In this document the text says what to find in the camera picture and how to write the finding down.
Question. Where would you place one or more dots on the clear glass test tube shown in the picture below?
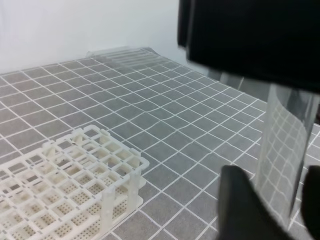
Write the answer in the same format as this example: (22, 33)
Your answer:
(125, 53)
(288, 123)
(122, 54)
(106, 51)
(139, 61)

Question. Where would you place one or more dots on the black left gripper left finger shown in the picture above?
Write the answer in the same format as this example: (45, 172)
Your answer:
(241, 213)

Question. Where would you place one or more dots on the white plastic test tube rack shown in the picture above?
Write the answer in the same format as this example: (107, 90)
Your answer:
(77, 187)

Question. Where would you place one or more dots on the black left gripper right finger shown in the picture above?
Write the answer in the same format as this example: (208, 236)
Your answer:
(310, 205)

